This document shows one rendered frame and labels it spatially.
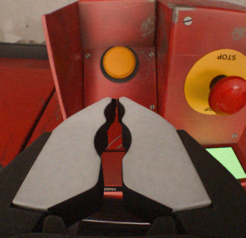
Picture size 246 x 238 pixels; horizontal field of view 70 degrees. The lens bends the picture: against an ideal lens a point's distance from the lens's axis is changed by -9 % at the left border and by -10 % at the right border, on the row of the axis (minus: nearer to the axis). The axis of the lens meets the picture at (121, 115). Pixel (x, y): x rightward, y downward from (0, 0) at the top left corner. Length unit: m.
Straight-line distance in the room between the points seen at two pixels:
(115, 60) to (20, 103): 0.38
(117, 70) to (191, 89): 0.09
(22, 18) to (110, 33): 0.85
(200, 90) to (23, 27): 0.97
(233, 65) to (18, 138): 0.41
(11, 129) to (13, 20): 0.71
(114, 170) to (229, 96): 0.13
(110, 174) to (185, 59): 0.13
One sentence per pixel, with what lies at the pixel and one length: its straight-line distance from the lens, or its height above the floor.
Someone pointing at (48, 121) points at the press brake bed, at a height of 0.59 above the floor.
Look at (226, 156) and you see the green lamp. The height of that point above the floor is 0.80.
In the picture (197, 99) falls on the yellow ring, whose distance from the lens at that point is 0.20.
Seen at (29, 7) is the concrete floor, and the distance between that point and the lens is 1.04.
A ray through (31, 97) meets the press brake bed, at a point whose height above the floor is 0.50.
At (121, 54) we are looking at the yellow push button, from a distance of 0.23.
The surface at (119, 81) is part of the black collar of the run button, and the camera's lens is 0.24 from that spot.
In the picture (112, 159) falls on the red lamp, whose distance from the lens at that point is 0.22.
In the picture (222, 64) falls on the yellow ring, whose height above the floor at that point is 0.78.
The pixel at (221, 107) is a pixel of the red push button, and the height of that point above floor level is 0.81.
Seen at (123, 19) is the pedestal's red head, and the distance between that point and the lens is 0.24.
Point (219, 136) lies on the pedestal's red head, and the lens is 0.25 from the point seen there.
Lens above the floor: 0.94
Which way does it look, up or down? 53 degrees down
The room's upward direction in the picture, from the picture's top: 180 degrees clockwise
